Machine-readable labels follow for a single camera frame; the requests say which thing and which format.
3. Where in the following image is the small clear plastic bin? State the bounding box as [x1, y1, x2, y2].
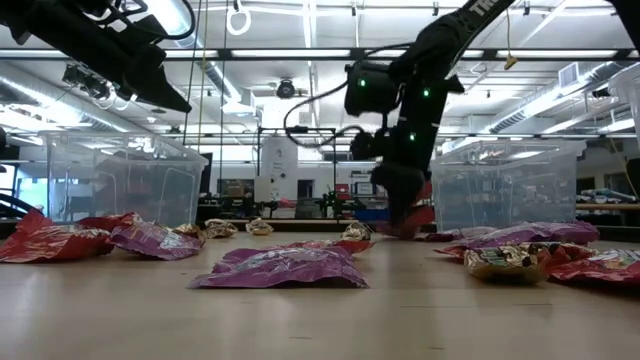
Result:
[44, 130, 210, 229]
[428, 138, 587, 236]

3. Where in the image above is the wooden workbench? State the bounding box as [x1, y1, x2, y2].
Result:
[574, 201, 640, 212]

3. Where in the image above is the black right camera cable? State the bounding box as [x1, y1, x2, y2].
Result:
[282, 79, 381, 149]

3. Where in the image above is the yellow hanging power plug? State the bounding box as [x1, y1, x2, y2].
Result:
[503, 0, 519, 71]

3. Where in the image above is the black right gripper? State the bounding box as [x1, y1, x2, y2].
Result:
[372, 84, 449, 229]

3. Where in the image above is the red bin shelving rack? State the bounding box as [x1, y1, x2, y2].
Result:
[414, 179, 437, 227]

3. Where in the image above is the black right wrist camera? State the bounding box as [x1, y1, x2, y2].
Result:
[348, 129, 384, 162]

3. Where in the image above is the white hanging cable loop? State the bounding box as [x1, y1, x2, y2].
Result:
[225, 0, 251, 37]

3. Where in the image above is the black metal frame stand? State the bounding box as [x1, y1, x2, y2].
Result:
[255, 127, 339, 221]

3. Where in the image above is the purple Skittles packet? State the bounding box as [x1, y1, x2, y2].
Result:
[108, 219, 204, 262]
[544, 219, 601, 246]
[187, 245, 371, 291]
[442, 222, 566, 251]
[417, 225, 499, 244]

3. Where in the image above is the white cabinet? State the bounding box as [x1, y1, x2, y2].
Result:
[259, 135, 300, 204]

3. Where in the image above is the black camera cable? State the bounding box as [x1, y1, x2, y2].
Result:
[107, 0, 197, 42]
[282, 79, 381, 149]

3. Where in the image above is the blue storage bin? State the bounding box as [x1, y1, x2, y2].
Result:
[353, 208, 391, 223]

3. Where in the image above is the white vent box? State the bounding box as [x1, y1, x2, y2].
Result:
[558, 62, 581, 89]

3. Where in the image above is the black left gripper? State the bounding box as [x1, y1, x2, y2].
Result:
[69, 27, 193, 113]

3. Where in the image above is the large clear plastic bin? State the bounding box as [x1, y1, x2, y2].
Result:
[607, 64, 640, 151]

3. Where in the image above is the black ceiling camera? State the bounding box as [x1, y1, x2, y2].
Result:
[275, 78, 297, 100]
[60, 63, 112, 101]

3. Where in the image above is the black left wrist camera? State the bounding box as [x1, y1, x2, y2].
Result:
[124, 14, 169, 51]

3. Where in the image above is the small monitor screen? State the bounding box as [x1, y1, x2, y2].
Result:
[352, 180, 377, 199]

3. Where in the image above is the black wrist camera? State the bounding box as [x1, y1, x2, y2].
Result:
[124, 14, 169, 51]
[348, 129, 384, 162]

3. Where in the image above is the black left camera cable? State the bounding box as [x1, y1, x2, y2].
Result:
[107, 0, 197, 42]

